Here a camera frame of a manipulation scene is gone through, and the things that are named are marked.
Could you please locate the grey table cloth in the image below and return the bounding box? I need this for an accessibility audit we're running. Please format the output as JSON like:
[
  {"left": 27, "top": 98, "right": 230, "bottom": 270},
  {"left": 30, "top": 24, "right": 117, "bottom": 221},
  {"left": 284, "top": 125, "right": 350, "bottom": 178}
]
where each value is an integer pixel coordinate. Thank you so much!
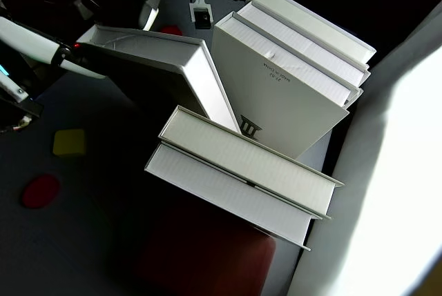
[{"left": 0, "top": 0, "right": 249, "bottom": 296}]

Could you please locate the white box with printed logo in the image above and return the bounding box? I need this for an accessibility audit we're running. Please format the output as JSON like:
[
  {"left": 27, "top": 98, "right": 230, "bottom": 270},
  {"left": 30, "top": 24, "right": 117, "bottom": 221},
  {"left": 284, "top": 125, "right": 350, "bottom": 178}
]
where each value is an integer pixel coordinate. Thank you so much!
[{"left": 210, "top": 11, "right": 363, "bottom": 161}]

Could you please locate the red round block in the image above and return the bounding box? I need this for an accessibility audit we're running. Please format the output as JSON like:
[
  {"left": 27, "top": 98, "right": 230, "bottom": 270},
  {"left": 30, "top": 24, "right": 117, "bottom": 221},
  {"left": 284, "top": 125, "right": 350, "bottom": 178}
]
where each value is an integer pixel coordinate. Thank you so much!
[{"left": 21, "top": 173, "right": 61, "bottom": 209}]

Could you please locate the white flat box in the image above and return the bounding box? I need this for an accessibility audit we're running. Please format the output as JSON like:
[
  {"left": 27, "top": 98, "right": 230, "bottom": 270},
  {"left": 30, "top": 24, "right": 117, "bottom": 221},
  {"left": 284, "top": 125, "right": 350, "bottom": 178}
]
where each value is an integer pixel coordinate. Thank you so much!
[
  {"left": 246, "top": 0, "right": 377, "bottom": 66},
  {"left": 144, "top": 142, "right": 314, "bottom": 252},
  {"left": 158, "top": 104, "right": 346, "bottom": 221},
  {"left": 237, "top": 0, "right": 372, "bottom": 87}
]

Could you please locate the dark red box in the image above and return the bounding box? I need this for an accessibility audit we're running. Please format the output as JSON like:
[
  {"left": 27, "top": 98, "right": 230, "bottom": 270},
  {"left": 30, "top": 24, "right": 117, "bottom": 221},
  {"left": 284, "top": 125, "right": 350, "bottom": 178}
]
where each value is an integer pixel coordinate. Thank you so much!
[{"left": 136, "top": 202, "right": 277, "bottom": 296}]

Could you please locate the yellow square block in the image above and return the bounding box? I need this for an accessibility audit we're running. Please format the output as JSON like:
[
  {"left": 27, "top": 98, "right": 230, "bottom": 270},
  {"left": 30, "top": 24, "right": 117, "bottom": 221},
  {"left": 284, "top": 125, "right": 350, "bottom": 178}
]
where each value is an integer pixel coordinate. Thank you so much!
[{"left": 52, "top": 128, "right": 86, "bottom": 157}]

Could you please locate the small red block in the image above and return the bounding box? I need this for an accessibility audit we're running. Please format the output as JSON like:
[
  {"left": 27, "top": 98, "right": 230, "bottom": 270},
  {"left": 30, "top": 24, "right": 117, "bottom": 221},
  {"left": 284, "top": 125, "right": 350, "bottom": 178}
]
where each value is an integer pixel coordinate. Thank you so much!
[{"left": 160, "top": 25, "right": 184, "bottom": 37}]

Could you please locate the white stand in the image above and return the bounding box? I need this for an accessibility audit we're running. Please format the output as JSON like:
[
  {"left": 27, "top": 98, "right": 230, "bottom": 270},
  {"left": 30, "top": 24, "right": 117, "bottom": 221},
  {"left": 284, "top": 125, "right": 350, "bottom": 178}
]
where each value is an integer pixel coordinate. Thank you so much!
[{"left": 272, "top": 128, "right": 334, "bottom": 296}]

